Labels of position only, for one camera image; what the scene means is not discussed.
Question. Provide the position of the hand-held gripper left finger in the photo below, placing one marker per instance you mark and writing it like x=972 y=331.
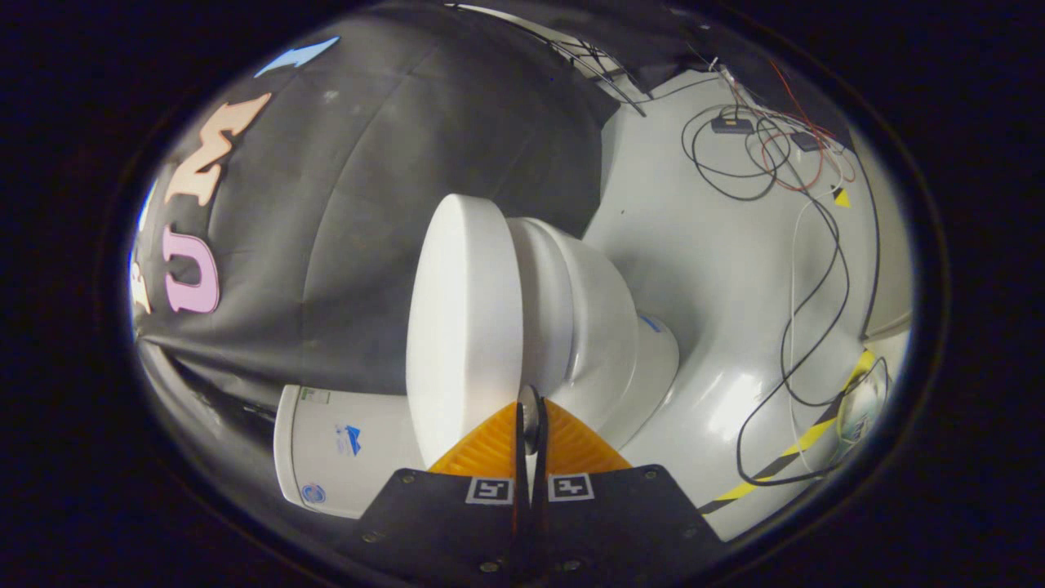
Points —
x=519 y=506

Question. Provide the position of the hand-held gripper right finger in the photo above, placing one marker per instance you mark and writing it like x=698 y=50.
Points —
x=540 y=506

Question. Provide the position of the white toilet lid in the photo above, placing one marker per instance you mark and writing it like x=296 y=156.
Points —
x=465 y=327

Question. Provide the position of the white toilet with tank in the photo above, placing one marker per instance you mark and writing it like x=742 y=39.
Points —
x=604 y=327

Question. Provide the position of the white toilet seat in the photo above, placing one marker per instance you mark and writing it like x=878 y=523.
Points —
x=543 y=302

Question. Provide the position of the yellow black floor tape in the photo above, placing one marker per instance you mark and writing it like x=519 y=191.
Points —
x=804 y=443

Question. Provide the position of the clear plastic bag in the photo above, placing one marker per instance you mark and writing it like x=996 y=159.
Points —
x=857 y=412

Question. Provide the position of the black backdrop cloth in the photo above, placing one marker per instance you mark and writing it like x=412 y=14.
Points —
x=367 y=204

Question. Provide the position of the black power adapter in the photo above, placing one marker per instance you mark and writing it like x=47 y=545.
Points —
x=731 y=125
x=807 y=140

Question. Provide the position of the yellow triangle floor sticker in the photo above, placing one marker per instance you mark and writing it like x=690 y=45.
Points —
x=842 y=198

